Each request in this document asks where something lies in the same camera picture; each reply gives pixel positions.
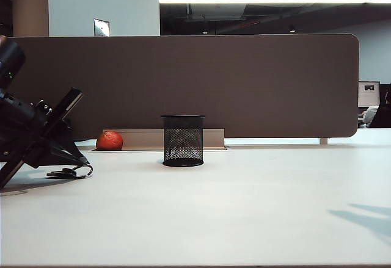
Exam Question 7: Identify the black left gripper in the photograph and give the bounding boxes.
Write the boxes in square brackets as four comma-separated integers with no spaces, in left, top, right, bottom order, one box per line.
[0,87,90,189]

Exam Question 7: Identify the bunch of keys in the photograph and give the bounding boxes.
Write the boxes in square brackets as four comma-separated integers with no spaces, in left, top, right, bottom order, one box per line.
[46,163,94,179]

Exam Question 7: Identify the black mesh basket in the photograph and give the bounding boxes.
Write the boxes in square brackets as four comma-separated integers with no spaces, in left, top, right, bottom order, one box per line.
[161,114,206,167]

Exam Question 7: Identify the orange red round fruit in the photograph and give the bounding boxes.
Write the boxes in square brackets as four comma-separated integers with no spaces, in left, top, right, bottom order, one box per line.
[96,129,124,151]

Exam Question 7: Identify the brown desk partition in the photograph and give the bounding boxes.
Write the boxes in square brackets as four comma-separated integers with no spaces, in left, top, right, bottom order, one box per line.
[5,33,360,142]

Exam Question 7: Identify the computer monitor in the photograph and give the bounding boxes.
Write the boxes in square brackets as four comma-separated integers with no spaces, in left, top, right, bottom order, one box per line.
[357,81,381,108]

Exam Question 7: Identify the seated person in background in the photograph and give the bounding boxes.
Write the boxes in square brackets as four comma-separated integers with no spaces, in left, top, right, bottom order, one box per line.
[362,83,391,129]

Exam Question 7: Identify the metal wall plate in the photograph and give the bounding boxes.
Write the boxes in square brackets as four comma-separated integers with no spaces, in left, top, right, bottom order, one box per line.
[93,18,111,37]

